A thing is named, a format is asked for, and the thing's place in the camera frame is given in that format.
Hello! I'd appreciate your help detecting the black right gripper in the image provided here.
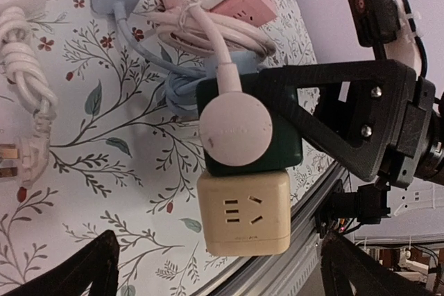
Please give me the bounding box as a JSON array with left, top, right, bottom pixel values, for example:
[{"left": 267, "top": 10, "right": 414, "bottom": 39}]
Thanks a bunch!
[{"left": 255, "top": 60, "right": 443, "bottom": 189}]

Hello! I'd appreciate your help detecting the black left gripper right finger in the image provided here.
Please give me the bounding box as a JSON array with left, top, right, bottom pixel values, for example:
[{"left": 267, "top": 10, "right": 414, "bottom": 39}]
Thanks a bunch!
[{"left": 321, "top": 232, "right": 436, "bottom": 295}]

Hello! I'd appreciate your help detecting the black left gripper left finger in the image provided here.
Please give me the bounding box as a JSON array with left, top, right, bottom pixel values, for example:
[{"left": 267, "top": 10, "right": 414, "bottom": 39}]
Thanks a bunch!
[{"left": 6, "top": 230, "right": 119, "bottom": 296}]

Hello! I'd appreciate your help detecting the dark green cube socket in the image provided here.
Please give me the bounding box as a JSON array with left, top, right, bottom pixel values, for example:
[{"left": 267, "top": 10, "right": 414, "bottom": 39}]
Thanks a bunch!
[{"left": 196, "top": 73, "right": 303, "bottom": 177}]

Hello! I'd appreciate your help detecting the beige cube socket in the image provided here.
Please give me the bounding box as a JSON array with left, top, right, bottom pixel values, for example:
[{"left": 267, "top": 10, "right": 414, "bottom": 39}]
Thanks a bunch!
[{"left": 197, "top": 169, "right": 291, "bottom": 256}]

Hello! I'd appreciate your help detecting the pink cable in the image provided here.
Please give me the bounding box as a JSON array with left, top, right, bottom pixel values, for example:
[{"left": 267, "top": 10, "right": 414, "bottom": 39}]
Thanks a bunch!
[{"left": 148, "top": 6, "right": 277, "bottom": 98}]

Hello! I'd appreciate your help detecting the white three-pin plug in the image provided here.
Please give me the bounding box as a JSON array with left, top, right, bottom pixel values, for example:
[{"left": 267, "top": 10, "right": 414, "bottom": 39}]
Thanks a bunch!
[{"left": 1, "top": 112, "right": 53, "bottom": 190}]

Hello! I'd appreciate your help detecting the pink cube socket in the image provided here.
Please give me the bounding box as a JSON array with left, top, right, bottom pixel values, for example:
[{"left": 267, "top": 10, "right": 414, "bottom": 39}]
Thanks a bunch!
[{"left": 210, "top": 0, "right": 278, "bottom": 27}]

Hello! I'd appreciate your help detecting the floral tablecloth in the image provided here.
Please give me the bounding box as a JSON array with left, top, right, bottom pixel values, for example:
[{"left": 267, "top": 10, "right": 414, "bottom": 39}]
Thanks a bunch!
[{"left": 0, "top": 0, "right": 339, "bottom": 296}]

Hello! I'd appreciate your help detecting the aluminium table edge rail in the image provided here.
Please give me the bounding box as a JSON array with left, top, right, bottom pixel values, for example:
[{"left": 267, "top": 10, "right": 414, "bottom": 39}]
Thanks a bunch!
[{"left": 193, "top": 162, "right": 350, "bottom": 295}]

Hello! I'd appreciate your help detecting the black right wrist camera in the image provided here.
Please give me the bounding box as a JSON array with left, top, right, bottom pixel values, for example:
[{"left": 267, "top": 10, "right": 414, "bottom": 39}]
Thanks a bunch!
[{"left": 348, "top": 0, "right": 400, "bottom": 47}]

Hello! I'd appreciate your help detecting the light blue coiled cable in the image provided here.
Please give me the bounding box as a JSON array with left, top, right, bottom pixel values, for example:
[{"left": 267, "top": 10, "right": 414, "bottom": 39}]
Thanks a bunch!
[{"left": 114, "top": 1, "right": 259, "bottom": 120}]

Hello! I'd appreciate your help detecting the white knotted cable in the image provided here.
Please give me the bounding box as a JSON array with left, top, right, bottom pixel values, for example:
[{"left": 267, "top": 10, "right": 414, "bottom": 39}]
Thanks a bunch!
[{"left": 0, "top": 6, "right": 59, "bottom": 110}]

